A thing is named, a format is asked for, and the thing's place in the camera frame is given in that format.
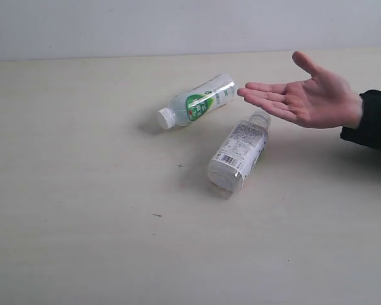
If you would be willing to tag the person's open bare hand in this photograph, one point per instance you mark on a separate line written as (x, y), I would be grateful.
(325, 100)

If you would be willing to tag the green label bottle white cap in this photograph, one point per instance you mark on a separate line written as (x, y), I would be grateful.
(186, 108)

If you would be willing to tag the clear bottle white text label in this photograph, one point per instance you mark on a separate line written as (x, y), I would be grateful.
(238, 154)

